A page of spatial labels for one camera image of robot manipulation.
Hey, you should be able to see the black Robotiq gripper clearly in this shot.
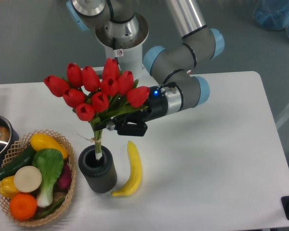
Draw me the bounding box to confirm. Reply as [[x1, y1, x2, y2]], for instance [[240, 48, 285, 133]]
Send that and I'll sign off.
[[95, 86, 168, 137]]

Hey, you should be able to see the red tulip bouquet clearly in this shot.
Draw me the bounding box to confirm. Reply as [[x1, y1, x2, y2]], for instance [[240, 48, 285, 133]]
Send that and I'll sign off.
[[43, 58, 150, 160]]

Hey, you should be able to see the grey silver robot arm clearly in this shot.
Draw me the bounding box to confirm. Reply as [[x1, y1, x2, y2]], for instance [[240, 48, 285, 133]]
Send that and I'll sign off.
[[66, 0, 224, 136]]

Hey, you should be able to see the dark grey ribbed vase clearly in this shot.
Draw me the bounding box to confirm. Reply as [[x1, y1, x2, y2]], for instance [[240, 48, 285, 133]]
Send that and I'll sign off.
[[78, 145, 117, 193]]

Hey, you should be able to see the yellow toy banana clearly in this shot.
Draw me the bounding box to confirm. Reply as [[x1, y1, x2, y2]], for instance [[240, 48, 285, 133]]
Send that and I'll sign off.
[[111, 141, 142, 197]]

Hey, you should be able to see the purple toy sweet potato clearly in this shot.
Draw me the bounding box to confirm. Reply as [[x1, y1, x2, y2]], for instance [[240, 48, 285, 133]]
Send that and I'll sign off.
[[57, 162, 72, 190]]

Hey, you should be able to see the green toy bok choy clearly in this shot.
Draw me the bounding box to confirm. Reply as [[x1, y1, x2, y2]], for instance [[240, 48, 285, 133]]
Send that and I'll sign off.
[[32, 148, 64, 208]]

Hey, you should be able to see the yellow toy squash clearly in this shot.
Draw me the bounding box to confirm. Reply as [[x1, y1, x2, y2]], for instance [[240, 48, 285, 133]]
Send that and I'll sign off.
[[30, 133, 69, 160]]

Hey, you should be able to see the woven wicker basket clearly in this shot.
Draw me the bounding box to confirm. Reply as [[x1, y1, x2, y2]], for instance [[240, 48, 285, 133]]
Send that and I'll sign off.
[[0, 129, 76, 227]]

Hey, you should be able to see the green toy cucumber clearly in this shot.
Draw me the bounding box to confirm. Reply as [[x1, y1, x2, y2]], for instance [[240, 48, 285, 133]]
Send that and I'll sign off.
[[0, 145, 36, 181]]

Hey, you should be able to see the green toy bean pod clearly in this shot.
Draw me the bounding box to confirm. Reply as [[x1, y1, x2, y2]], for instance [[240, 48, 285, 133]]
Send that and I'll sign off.
[[35, 197, 65, 219]]

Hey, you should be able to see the white round toy slice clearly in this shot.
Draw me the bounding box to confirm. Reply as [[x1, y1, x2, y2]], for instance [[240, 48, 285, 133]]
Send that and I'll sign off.
[[13, 166, 42, 193]]

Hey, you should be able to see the orange toy tangerine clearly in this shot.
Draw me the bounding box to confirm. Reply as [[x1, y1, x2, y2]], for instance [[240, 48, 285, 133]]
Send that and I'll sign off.
[[9, 193, 37, 220]]

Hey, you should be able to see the yellow toy bell pepper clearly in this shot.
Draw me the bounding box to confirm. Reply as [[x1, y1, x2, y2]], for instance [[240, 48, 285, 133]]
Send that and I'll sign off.
[[0, 176, 20, 199]]

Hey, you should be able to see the blue plastic bag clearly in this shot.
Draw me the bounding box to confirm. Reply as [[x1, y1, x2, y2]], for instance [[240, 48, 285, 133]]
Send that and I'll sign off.
[[252, 0, 289, 38]]

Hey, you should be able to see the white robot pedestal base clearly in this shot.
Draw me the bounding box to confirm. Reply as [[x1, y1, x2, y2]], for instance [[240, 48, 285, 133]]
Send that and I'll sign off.
[[95, 13, 149, 78]]

